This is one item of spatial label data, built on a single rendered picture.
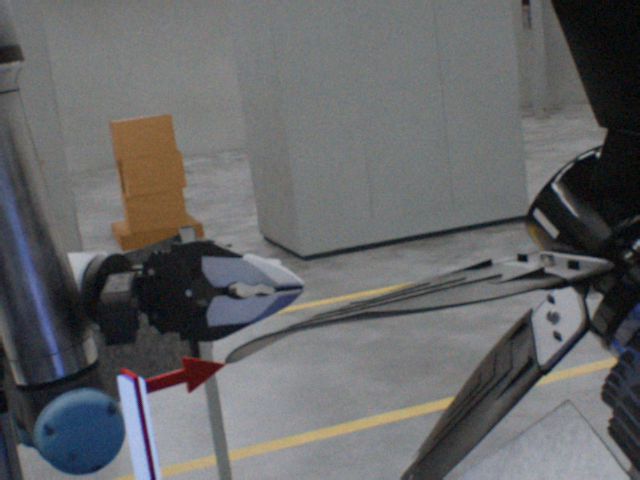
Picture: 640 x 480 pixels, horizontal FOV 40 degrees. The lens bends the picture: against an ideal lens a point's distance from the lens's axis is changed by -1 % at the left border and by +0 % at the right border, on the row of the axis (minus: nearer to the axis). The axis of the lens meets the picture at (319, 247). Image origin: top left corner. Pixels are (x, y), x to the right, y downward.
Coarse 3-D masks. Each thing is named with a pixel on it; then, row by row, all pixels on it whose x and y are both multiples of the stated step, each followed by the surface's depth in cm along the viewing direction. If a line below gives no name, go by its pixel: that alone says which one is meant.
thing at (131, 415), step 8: (120, 376) 54; (120, 384) 54; (128, 384) 53; (128, 392) 53; (128, 400) 53; (128, 408) 54; (128, 416) 54; (136, 416) 53; (128, 424) 54; (136, 424) 53; (128, 432) 55; (136, 432) 53; (136, 440) 54; (136, 448) 54; (144, 448) 54; (136, 456) 54; (144, 456) 54; (136, 464) 55; (144, 464) 54; (136, 472) 55; (144, 472) 54
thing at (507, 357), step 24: (528, 312) 85; (504, 336) 89; (528, 336) 82; (504, 360) 84; (528, 360) 79; (480, 384) 86; (504, 384) 81; (528, 384) 78; (456, 408) 89; (480, 408) 83; (504, 408) 79; (432, 432) 93; (456, 432) 85; (480, 432) 80; (432, 456) 87; (456, 456) 81
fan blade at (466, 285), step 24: (480, 264) 71; (504, 264) 70; (408, 288) 65; (432, 288) 64; (456, 288) 63; (480, 288) 62; (504, 288) 62; (528, 288) 62; (336, 312) 62; (360, 312) 57; (384, 312) 52; (408, 312) 53; (264, 336) 57
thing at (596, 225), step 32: (576, 160) 74; (544, 192) 75; (576, 192) 73; (608, 192) 71; (576, 224) 72; (608, 224) 71; (608, 256) 71; (576, 288) 75; (608, 288) 72; (608, 320) 69; (608, 352) 75
